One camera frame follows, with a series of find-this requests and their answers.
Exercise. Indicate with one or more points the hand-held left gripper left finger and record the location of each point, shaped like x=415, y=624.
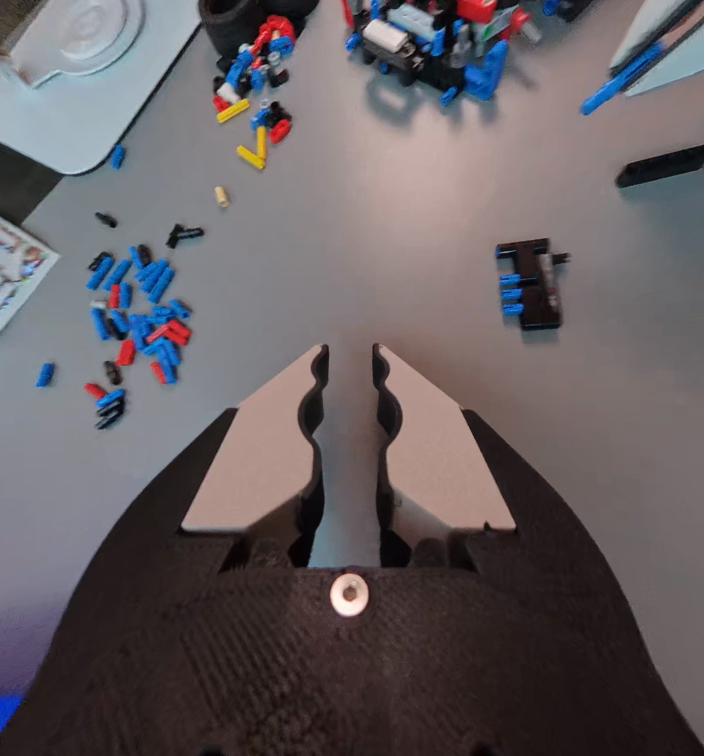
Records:
x=251, y=466

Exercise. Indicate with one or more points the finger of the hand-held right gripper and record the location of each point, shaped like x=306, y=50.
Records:
x=653, y=26
x=694, y=65

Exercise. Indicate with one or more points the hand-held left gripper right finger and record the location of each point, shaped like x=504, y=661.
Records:
x=446, y=472

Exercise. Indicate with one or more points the black five hole beam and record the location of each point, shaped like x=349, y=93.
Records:
x=665, y=165

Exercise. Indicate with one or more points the black Lego beam subassembly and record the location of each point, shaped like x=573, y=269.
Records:
x=535, y=289

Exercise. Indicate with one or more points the grey desk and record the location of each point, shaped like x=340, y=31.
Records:
x=387, y=236

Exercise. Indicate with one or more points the pile of small plastic pins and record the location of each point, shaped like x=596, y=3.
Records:
x=145, y=319

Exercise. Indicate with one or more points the partly built toy brick car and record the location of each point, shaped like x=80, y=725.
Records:
x=434, y=41

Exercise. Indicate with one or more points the black tee connector piece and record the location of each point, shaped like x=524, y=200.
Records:
x=181, y=235

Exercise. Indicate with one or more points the small tan brick bush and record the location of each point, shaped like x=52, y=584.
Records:
x=222, y=196

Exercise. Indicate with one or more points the black pin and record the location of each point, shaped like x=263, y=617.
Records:
x=106, y=219

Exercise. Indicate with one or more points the holographic sticker sheet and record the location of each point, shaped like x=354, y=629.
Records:
x=3, y=283

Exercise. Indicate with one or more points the yellow brick axle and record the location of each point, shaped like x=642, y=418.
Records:
x=261, y=142
x=232, y=110
x=250, y=156

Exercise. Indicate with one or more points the black toy tire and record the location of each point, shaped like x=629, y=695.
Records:
x=290, y=7
x=228, y=23

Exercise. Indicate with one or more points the pile of mixed brick pieces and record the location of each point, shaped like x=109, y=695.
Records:
x=257, y=71

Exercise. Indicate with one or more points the white book stand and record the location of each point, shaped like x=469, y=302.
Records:
x=80, y=100

